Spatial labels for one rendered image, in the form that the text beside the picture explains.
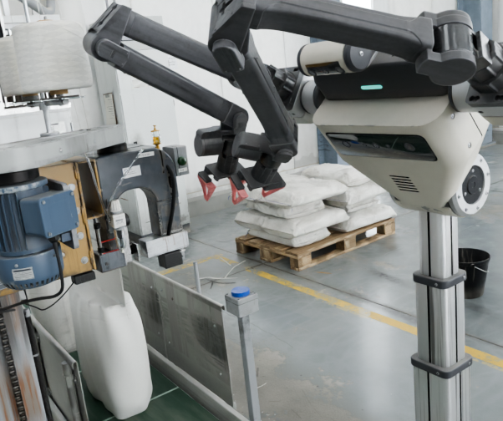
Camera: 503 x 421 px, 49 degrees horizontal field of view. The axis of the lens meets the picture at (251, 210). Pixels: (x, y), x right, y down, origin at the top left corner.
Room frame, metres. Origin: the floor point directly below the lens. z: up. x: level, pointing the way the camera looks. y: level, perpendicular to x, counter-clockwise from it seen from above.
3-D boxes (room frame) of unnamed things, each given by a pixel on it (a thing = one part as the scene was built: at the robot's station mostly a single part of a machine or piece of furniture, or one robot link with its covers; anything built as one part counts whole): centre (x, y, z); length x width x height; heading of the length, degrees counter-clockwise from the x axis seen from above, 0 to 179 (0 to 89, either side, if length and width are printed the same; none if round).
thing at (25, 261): (1.28, 0.55, 1.21); 0.15 x 0.15 x 0.25
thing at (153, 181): (1.72, 0.40, 1.21); 0.30 x 0.25 x 0.30; 35
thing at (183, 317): (2.25, 0.44, 0.54); 1.05 x 0.02 x 0.41; 35
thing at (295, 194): (4.38, -0.44, 0.56); 0.66 x 0.42 x 0.15; 125
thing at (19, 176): (1.28, 0.55, 1.35); 0.12 x 0.12 x 0.04
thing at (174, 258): (1.67, 0.26, 0.98); 0.09 x 0.05 x 0.05; 125
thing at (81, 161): (1.60, 0.50, 1.26); 0.22 x 0.05 x 0.16; 35
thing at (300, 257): (4.73, -0.55, 0.07); 1.20 x 0.82 x 0.14; 127
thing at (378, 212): (4.74, -0.93, 0.20); 0.67 x 0.43 x 0.15; 125
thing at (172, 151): (1.71, 0.22, 1.29); 0.08 x 0.05 x 0.09; 35
